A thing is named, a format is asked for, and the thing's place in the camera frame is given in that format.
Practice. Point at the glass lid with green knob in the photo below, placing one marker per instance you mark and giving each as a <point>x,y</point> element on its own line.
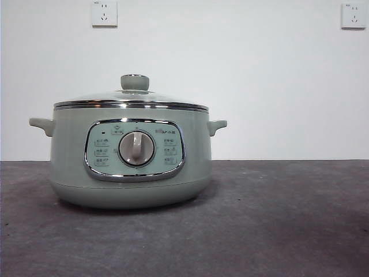
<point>134,82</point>

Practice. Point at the white wall socket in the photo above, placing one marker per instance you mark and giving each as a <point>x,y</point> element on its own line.
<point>353,16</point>
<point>104,14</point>

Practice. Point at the pale green electric pot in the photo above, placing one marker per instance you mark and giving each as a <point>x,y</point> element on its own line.
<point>72,150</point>

